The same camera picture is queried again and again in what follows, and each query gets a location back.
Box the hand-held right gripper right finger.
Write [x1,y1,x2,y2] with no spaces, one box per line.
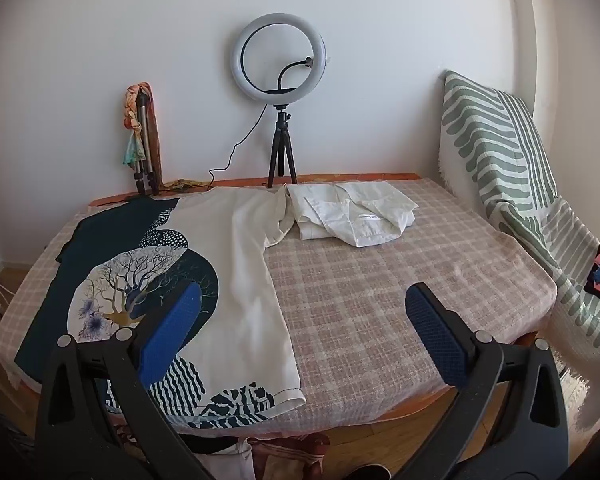
[395,282,567,480]

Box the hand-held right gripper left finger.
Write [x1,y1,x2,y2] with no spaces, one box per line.
[36,281,241,480]

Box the cream and green printed t-shirt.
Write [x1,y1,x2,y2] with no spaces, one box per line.
[15,187,307,430]

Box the pink plaid blanket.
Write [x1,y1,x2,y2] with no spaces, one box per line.
[0,177,558,436]

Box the white folded shirt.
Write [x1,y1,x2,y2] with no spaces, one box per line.
[286,181,420,249]

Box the yellow patterned cloth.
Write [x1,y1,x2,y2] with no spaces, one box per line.
[161,178,213,192]

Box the pink patterned cloth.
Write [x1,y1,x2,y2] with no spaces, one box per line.
[235,432,331,480]

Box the colourful knotted scarf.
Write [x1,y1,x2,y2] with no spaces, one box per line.
[122,82,153,167]

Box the orange cloth strip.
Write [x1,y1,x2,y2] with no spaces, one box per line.
[144,82,163,186]

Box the green striped throw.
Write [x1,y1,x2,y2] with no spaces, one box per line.
[437,70,600,433]

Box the silver folded tripod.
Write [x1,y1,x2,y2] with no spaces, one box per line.
[135,91,161,197]

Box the black gooseneck phone holder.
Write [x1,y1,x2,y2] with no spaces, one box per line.
[278,56,315,92]

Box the black ring light cable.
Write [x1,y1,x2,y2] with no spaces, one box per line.
[207,105,270,193]

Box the white ring light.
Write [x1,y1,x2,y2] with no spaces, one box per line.
[231,12,326,106]

